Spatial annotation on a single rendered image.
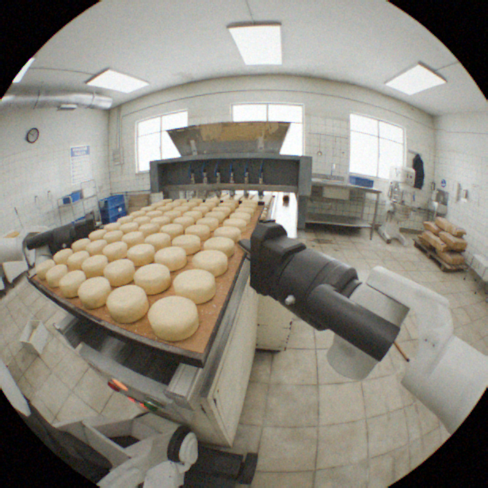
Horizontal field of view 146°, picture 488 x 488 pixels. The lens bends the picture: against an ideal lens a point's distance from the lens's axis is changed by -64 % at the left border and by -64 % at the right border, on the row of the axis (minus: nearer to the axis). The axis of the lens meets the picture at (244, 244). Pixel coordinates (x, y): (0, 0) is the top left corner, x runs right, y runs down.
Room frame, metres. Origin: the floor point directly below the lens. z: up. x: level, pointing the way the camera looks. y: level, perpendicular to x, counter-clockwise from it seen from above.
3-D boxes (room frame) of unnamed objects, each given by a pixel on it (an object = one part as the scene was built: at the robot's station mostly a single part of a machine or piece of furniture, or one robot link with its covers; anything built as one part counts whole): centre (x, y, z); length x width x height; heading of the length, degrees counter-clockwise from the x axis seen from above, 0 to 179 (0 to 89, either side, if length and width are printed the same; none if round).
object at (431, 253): (2.01, -3.53, 0.06); 1.20 x 0.80 x 0.11; 172
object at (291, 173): (1.00, 0.06, 1.01); 0.72 x 0.33 x 0.34; 79
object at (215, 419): (0.50, 0.16, 0.45); 0.70 x 0.34 x 0.90; 169
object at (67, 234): (0.39, 0.46, 1.00); 0.12 x 0.10 x 0.13; 125
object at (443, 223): (1.96, -3.54, 0.62); 0.72 x 0.42 x 0.17; 176
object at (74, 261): (0.24, 0.30, 1.01); 0.05 x 0.05 x 0.02
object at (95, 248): (0.30, 0.30, 1.01); 0.05 x 0.05 x 0.02
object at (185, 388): (1.08, -0.10, 0.87); 2.01 x 0.03 x 0.07; 169
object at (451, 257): (1.71, -3.50, 0.19); 0.72 x 0.42 x 0.15; 84
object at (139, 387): (0.14, 0.22, 0.77); 0.24 x 0.04 x 0.14; 79
